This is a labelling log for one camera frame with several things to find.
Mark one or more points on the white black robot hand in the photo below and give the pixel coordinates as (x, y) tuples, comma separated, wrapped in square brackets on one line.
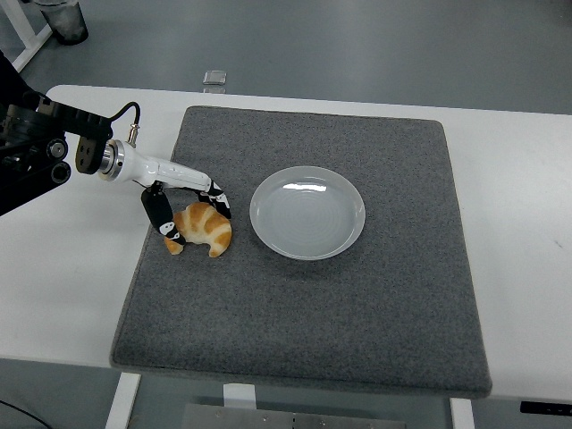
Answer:
[(170, 174)]

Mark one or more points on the golden croissant bread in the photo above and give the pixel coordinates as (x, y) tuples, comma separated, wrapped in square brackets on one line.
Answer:
[(210, 228)]

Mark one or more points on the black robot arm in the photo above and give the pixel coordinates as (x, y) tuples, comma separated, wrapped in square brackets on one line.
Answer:
[(22, 187)]

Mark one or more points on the pale grey round plate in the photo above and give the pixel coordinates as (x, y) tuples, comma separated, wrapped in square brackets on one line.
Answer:
[(308, 214)]

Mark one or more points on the small clear square object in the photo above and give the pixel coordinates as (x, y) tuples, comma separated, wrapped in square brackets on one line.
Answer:
[(215, 77)]

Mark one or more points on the grey felt mat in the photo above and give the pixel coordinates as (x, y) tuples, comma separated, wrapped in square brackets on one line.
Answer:
[(290, 308)]

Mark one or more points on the dark round bin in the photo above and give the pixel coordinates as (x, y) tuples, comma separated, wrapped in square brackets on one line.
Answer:
[(67, 22)]

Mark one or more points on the white table leg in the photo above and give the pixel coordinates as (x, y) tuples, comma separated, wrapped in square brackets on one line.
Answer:
[(462, 413), (123, 402)]

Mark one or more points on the black table control panel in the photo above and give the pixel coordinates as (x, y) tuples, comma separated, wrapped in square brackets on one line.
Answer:
[(545, 407)]

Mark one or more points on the white furniture frame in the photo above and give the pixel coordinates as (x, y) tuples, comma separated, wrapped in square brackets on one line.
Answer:
[(27, 44)]

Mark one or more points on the white table centre bracket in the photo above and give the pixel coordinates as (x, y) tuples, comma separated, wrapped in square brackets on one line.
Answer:
[(239, 395)]

